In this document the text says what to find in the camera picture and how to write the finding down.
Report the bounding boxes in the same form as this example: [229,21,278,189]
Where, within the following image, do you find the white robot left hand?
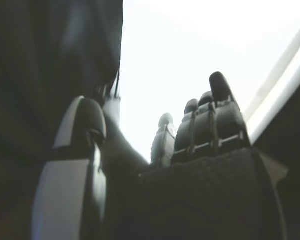
[31,71,290,240]

